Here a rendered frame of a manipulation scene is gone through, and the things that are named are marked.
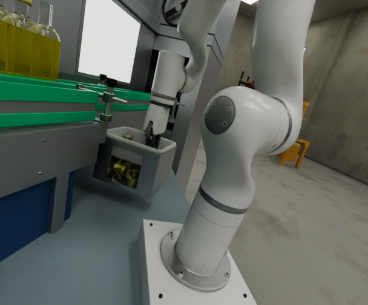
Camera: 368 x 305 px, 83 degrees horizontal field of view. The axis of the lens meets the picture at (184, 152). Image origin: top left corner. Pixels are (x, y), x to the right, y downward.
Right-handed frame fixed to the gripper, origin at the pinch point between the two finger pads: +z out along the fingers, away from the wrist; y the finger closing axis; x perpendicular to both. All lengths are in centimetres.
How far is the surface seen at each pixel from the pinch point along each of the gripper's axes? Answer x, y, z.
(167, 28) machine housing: -35, -71, -56
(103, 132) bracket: -10.7, 13.5, -3.7
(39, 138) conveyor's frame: -10.3, 34.8, -4.6
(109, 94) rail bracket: -10.4, 14.1, -15.0
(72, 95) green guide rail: -12.3, 25.2, -13.6
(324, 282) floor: 135, -110, 98
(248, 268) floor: 70, -87, 98
